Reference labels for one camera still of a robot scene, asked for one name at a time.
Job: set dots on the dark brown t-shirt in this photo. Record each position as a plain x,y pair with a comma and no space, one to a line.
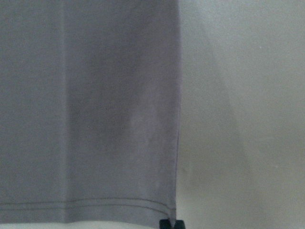
90,96

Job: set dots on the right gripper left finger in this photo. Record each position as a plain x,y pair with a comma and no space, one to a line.
165,224

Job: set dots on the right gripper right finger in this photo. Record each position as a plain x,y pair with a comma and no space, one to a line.
179,224

